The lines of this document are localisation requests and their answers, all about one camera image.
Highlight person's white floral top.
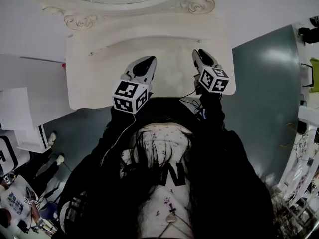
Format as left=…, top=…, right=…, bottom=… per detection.
left=119, top=123, right=197, bottom=239

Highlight white cabinet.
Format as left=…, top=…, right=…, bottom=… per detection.
left=0, top=54, right=77, bottom=131

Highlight thin white cable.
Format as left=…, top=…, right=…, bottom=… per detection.
left=101, top=113, right=137, bottom=168

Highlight white dressing table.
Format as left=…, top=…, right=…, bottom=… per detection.
left=39, top=0, right=237, bottom=111

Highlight person's left forearm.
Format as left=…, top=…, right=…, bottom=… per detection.
left=98, top=106, right=150, bottom=164

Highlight person's black jacket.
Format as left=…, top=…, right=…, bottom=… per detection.
left=58, top=97, right=277, bottom=239

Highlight green chair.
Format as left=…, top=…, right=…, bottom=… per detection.
left=300, top=57, right=319, bottom=93

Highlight white box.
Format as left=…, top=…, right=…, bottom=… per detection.
left=16, top=124, right=53, bottom=154

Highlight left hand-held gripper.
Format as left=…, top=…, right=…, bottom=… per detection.
left=111, top=55, right=158, bottom=115

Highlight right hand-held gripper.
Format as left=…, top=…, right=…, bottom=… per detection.
left=191, top=48, right=230, bottom=96

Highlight thin black cable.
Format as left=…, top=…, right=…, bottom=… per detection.
left=179, top=87, right=207, bottom=120

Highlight person's right forearm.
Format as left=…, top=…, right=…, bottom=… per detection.
left=196, top=93, right=240, bottom=159

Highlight white shelf unit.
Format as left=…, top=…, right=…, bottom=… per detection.
left=276, top=105, right=319, bottom=209

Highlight black bag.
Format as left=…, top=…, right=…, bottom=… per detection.
left=297, top=26, right=319, bottom=45

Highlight white table with pictures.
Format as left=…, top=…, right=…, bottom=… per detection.
left=0, top=175, right=39, bottom=220

